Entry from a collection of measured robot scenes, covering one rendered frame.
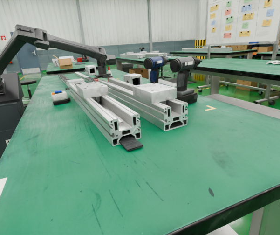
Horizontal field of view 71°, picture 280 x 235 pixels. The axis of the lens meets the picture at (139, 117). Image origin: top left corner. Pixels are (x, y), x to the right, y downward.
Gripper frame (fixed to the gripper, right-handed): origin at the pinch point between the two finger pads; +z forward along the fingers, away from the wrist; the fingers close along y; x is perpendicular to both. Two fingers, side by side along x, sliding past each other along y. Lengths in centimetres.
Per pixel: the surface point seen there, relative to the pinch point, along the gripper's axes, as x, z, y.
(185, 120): -84, 0, 4
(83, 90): -53, -10, -24
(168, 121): -85, -1, -3
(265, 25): 60, -41, 270
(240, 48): 186, -3, 386
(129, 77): -16.3, -6.6, 13.3
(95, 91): -53, -9, -19
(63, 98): -20.9, -1.1, -30.4
